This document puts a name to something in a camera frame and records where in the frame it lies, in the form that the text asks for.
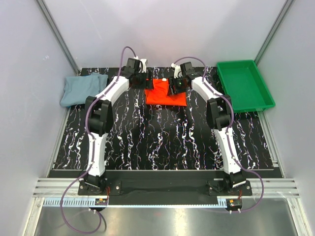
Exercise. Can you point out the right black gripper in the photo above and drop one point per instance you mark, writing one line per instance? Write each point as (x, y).
(172, 82)

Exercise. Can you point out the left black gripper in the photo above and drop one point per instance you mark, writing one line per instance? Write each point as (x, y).
(146, 84)

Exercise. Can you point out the orange t shirt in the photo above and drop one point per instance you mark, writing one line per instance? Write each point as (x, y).
(159, 95)

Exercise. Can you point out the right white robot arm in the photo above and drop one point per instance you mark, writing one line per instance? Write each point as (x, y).
(219, 117)

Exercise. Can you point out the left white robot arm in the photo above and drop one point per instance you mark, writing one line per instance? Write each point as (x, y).
(99, 121)

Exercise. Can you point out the black marbled table mat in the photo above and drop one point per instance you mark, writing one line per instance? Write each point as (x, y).
(147, 137)

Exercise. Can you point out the green plastic tray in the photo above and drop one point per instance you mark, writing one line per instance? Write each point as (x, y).
(242, 81)

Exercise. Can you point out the folded grey-blue t shirt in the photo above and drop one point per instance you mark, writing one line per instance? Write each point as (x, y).
(78, 88)

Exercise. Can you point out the left orange connector block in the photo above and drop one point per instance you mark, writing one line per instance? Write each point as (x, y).
(101, 201)

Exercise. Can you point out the orange connector block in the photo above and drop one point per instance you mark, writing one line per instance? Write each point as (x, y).
(101, 201)
(234, 203)

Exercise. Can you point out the right orange connector block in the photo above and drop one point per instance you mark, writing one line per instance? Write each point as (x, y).
(234, 203)

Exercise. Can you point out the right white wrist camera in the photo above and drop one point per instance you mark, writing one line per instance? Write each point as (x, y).
(177, 71)

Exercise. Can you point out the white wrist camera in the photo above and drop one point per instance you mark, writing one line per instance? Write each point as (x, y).
(177, 71)
(143, 65)

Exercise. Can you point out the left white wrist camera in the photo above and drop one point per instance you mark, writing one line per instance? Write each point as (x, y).
(143, 65)

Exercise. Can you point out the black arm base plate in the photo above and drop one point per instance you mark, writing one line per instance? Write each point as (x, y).
(164, 199)

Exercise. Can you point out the aluminium frame rail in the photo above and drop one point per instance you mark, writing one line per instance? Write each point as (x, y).
(271, 187)

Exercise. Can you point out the white slotted cable duct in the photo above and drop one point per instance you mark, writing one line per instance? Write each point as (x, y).
(71, 202)

